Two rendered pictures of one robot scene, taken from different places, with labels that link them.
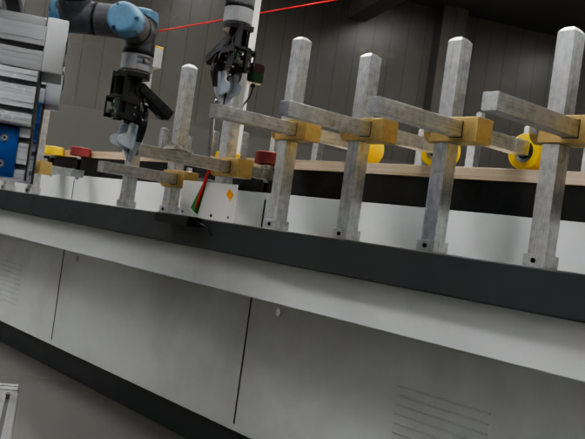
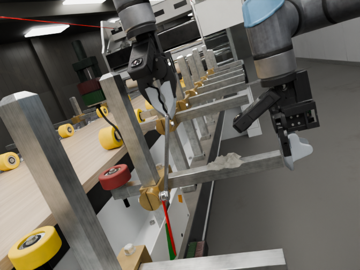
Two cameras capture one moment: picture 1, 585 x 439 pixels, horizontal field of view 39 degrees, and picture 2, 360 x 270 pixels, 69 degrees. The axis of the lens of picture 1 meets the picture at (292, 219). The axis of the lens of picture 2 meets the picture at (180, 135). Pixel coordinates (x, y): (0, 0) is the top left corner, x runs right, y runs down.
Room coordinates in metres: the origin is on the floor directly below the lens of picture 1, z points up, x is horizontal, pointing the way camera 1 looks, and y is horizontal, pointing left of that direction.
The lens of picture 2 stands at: (2.45, 0.74, 1.11)
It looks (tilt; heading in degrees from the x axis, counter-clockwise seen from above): 15 degrees down; 238
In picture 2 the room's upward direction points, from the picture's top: 19 degrees counter-clockwise
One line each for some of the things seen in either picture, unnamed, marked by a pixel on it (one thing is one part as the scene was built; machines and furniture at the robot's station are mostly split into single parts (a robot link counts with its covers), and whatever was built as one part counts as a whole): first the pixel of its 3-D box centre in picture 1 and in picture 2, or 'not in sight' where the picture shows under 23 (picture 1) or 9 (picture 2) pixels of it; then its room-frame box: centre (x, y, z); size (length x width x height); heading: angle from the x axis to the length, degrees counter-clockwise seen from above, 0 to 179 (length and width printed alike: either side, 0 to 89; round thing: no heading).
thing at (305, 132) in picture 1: (295, 131); (169, 121); (2.02, 0.02, 0.94); 0.13 x 0.06 x 0.05; 40
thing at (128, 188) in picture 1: (135, 137); not in sight; (2.62, 0.53, 0.92); 0.05 x 0.04 x 0.45; 40
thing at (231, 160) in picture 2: (179, 146); (224, 158); (2.09, 0.31, 0.87); 0.09 x 0.07 x 0.02; 130
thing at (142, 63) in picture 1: (137, 64); (275, 65); (1.98, 0.42, 1.05); 0.08 x 0.08 x 0.05
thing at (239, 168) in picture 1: (231, 168); (156, 186); (2.22, 0.18, 0.85); 0.13 x 0.06 x 0.05; 40
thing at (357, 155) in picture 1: (356, 159); (187, 119); (1.85, -0.12, 0.88); 0.03 x 0.03 x 0.48; 40
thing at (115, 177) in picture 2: (267, 171); (120, 188); (2.27, 0.09, 0.85); 0.08 x 0.08 x 0.11
